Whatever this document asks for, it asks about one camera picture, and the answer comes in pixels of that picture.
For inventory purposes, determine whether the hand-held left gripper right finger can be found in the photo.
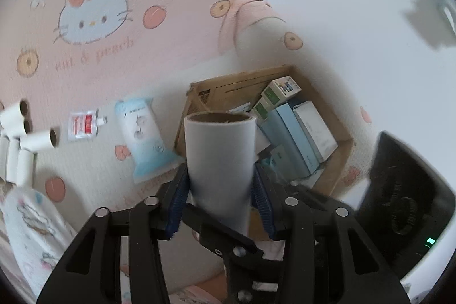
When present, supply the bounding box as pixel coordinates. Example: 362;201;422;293
251;162;410;304

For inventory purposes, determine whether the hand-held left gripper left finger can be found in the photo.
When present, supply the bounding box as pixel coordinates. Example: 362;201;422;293
36;163;191;304

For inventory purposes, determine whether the white cardboard core tube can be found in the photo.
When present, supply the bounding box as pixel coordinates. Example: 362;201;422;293
183;113;258;237

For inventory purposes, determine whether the brown cardboard box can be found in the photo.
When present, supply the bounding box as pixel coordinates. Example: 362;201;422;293
174;65;355;199

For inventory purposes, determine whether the pile of white paper tubes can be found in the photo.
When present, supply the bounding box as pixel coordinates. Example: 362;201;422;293
0;100;60;183

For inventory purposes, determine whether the teal and white box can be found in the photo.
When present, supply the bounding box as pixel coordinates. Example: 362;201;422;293
259;144;311;181

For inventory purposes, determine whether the light blue long box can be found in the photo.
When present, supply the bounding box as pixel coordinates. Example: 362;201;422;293
258;104;321;176

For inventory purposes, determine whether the light blue wet wipes pack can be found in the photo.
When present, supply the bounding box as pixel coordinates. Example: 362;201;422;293
114;97;184;185

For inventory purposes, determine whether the white long box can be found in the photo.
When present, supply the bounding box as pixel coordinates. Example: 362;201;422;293
292;101;339;163

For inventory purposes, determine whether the green and white small box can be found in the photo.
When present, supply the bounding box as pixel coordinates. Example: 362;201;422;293
249;98;272;122
262;88;286;109

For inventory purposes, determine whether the white box with colourful print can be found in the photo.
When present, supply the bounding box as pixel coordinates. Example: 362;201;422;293
271;75;301;101

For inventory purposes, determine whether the white red-label spout pouch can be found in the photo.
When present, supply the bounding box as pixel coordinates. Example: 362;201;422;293
68;109;108;142

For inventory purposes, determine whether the white fluffy cartoon blanket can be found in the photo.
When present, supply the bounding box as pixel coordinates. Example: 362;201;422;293
0;183;83;298

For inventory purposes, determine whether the pink cat print blanket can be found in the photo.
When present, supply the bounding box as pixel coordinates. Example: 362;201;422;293
0;0;378;304

